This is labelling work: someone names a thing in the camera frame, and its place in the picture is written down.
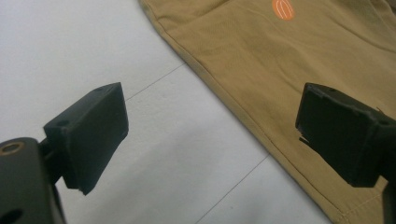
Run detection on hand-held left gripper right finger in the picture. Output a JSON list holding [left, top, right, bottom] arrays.
[[294, 82, 396, 189]]

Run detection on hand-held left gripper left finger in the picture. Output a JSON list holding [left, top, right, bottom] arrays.
[[42, 81, 130, 196]]

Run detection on tan pants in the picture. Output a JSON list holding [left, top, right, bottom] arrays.
[[138, 0, 396, 224]]

